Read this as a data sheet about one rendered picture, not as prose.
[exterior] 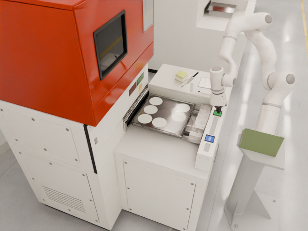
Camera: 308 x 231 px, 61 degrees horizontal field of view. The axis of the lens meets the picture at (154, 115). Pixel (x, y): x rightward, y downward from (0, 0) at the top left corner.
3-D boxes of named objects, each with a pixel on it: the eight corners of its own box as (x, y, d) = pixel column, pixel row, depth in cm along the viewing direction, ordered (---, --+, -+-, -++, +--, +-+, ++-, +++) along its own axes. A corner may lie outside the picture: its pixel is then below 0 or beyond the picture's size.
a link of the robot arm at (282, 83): (272, 109, 179) (281, 76, 180) (292, 109, 161) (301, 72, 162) (257, 104, 177) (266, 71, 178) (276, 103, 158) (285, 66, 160)
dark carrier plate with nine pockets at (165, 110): (133, 122, 182) (133, 122, 182) (151, 95, 206) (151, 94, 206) (180, 135, 173) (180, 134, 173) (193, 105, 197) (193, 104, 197)
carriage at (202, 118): (188, 141, 175) (188, 138, 173) (200, 108, 201) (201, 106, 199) (199, 144, 173) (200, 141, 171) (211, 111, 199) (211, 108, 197)
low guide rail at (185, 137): (134, 125, 191) (133, 122, 188) (134, 123, 192) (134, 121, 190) (200, 144, 177) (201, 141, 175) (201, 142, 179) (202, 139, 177)
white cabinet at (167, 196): (122, 214, 226) (113, 151, 172) (160, 139, 294) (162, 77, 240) (194, 241, 209) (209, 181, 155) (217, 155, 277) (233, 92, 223)
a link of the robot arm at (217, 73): (227, 85, 166) (214, 82, 172) (227, 66, 159) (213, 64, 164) (222, 91, 162) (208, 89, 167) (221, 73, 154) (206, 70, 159)
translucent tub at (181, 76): (174, 80, 209) (175, 73, 205) (180, 77, 214) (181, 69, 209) (182, 84, 206) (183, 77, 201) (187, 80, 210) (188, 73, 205)
